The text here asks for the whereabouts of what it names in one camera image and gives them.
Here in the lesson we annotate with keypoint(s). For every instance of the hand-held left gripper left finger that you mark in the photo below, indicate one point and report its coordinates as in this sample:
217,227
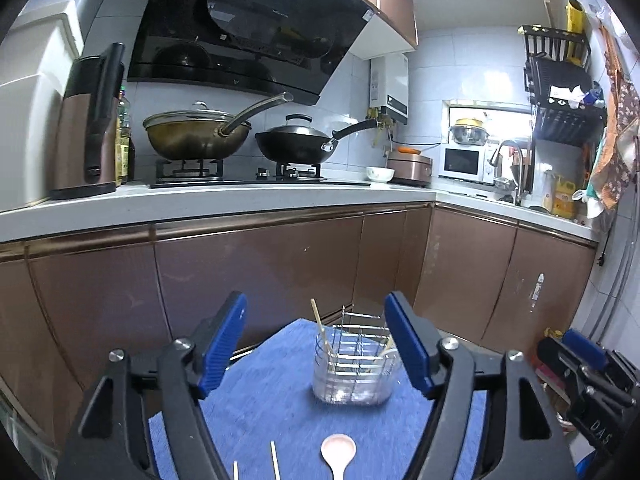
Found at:
220,355

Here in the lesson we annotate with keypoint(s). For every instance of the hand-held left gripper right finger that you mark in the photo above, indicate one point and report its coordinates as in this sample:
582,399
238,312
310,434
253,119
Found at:
407,345

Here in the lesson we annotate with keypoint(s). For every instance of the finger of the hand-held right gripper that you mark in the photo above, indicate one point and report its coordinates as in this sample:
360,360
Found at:
575,372
585,352

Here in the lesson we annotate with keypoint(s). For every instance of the blue towel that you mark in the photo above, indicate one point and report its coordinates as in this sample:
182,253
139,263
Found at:
280,400

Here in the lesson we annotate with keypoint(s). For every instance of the copper lower cabinet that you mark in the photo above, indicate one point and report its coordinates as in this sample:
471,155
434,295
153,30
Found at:
250,270

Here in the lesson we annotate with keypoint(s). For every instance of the copper cabinet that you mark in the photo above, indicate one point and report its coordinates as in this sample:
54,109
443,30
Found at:
395,0
250,270

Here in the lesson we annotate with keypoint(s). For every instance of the white countertop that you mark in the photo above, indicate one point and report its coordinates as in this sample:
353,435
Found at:
200,200

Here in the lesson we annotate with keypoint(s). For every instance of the yellow oil jug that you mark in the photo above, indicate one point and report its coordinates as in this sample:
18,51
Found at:
563,197

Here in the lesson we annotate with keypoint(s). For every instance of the white bowl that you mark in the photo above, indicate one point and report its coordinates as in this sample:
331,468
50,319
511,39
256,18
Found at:
380,175

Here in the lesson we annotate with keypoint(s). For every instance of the black gas stove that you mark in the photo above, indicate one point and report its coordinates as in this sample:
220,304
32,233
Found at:
240,180

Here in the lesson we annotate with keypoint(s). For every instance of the brown rice cooker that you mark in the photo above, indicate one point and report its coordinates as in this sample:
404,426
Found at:
410,167

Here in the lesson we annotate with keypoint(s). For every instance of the small steel bowl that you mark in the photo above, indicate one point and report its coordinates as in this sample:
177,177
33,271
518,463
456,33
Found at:
504,183

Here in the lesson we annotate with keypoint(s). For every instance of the white microwave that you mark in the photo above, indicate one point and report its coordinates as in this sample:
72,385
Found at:
460,162

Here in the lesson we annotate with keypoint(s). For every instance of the steel faucet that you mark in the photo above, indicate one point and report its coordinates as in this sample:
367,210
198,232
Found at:
520,160

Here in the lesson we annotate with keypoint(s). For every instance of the floral hanging cloth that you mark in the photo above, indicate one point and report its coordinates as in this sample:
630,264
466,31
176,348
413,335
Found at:
617,145

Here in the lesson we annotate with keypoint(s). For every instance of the steel pot with yellow lid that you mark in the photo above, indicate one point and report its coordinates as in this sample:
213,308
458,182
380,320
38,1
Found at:
468,132

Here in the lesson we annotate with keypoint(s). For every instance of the brass wok with glass lid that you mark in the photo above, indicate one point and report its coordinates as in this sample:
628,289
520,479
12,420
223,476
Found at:
190,135

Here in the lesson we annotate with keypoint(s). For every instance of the black wok with lid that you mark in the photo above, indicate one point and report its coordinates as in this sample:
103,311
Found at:
295,142

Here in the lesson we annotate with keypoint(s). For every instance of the cooking oil bottle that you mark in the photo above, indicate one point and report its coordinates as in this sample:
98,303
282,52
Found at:
124,140

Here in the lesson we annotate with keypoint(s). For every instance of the kitchen window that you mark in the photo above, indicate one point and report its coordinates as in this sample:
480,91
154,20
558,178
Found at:
505,112

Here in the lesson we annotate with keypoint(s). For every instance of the white rag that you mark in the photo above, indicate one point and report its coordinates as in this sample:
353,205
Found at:
567,96

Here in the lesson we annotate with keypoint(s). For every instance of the brown thermos kettle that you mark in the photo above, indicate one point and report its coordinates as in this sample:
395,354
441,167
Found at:
85,135

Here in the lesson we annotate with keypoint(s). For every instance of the white water heater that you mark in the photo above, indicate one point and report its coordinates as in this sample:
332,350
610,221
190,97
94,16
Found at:
390,85

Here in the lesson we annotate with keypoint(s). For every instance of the black dish rack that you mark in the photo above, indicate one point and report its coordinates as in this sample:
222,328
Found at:
560,75

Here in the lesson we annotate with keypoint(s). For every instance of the white plastic appliance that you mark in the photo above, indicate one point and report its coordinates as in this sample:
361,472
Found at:
30,110

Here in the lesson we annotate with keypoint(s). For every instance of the yellow roll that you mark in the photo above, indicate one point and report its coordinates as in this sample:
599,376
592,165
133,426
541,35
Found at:
575,25

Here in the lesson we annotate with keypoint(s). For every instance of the black range hood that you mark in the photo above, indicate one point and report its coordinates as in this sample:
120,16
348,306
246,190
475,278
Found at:
250,25

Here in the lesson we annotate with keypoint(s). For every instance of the wooden rolling pin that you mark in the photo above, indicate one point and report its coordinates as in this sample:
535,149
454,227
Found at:
548,12

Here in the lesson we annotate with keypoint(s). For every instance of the copper upper cabinet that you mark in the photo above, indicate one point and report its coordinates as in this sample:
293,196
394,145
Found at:
395,0

